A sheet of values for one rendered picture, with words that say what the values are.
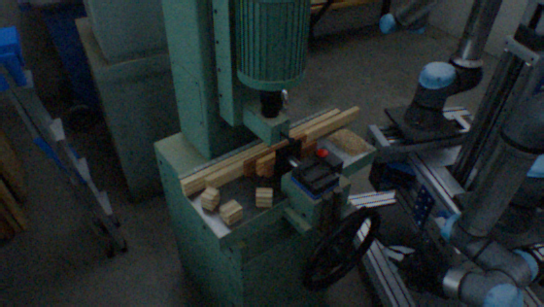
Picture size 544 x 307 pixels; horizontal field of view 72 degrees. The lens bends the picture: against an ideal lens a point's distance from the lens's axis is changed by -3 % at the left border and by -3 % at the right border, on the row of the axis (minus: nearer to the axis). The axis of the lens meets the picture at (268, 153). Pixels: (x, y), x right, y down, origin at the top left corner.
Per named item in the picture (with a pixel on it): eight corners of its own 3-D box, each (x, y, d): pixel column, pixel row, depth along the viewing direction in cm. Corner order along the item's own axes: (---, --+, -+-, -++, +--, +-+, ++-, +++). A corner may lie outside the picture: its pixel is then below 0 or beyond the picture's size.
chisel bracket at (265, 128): (270, 152, 110) (271, 127, 104) (242, 127, 118) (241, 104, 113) (289, 142, 113) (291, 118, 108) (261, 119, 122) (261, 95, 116)
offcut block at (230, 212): (228, 225, 100) (228, 216, 98) (220, 217, 102) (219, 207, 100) (243, 217, 103) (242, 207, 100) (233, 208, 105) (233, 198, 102)
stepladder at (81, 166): (101, 263, 194) (-43, 58, 113) (93, 229, 211) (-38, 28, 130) (131, 249, 199) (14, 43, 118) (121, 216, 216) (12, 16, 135)
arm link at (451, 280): (456, 281, 86) (475, 263, 89) (437, 274, 90) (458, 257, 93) (459, 308, 87) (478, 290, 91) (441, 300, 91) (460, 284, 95)
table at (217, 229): (239, 279, 95) (238, 265, 91) (181, 204, 113) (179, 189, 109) (395, 178, 123) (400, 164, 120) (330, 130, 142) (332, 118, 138)
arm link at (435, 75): (406, 95, 147) (416, 63, 138) (431, 87, 152) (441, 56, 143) (429, 111, 139) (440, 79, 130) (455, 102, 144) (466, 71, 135)
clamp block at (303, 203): (309, 228, 104) (313, 206, 98) (279, 198, 112) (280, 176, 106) (348, 203, 111) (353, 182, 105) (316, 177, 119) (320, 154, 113)
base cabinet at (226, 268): (245, 363, 158) (240, 269, 112) (180, 266, 193) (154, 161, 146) (324, 303, 179) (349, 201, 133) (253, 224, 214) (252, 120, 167)
